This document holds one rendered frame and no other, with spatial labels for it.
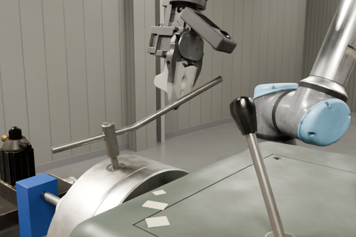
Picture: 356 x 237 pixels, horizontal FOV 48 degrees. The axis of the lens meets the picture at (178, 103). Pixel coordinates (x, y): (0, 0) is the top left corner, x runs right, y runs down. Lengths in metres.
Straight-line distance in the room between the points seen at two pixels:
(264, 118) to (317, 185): 0.46
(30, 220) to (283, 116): 0.65
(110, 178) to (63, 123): 3.62
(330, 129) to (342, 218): 0.45
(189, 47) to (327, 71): 0.37
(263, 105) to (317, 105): 0.17
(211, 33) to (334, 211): 0.35
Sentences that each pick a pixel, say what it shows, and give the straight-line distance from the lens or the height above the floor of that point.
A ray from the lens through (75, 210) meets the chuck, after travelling 0.71.
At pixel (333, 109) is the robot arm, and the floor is 1.30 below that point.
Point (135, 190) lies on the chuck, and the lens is 0.67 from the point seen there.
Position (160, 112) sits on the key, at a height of 1.33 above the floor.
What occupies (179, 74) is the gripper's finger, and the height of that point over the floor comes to 1.40.
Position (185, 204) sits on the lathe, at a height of 1.25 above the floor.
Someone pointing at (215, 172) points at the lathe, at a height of 1.25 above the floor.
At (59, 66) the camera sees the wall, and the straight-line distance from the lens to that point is 4.20.
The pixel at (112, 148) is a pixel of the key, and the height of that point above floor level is 1.27.
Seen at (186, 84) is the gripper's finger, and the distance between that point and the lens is 0.76.
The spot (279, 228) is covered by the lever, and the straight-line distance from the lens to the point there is 0.47.
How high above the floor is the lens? 1.49
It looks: 12 degrees down
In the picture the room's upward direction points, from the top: straight up
